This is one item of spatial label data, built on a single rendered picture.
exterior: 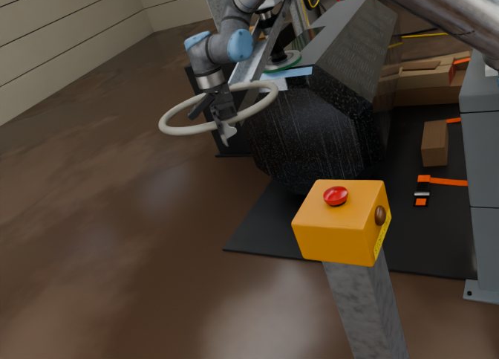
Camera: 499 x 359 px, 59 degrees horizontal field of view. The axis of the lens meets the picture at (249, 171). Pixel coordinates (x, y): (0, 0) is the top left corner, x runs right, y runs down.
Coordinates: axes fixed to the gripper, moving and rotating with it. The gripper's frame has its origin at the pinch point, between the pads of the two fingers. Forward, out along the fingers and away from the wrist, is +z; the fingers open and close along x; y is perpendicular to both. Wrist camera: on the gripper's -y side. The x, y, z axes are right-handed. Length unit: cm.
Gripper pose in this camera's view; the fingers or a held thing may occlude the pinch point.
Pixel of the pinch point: (224, 140)
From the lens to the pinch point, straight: 157.6
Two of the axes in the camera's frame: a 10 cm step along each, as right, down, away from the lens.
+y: 9.6, -2.9, -0.3
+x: -0.9, -4.2, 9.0
